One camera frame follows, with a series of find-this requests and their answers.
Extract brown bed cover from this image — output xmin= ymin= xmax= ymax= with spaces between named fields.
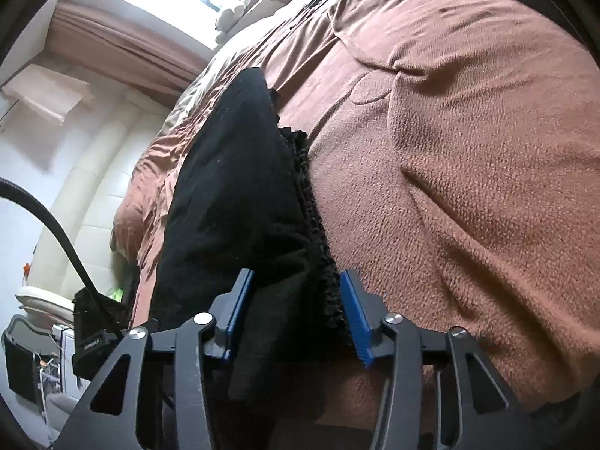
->
xmin=113 ymin=0 xmax=599 ymax=410

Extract pink curtain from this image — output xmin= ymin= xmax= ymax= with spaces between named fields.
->
xmin=45 ymin=1 xmax=207 ymax=108

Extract black pants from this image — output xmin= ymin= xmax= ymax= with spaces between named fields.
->
xmin=150 ymin=68 xmax=350 ymax=449

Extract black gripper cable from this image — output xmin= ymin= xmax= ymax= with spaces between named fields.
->
xmin=0 ymin=175 xmax=124 ymax=339

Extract cream padded headboard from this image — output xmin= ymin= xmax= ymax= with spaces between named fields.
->
xmin=16 ymin=91 xmax=169 ymax=304

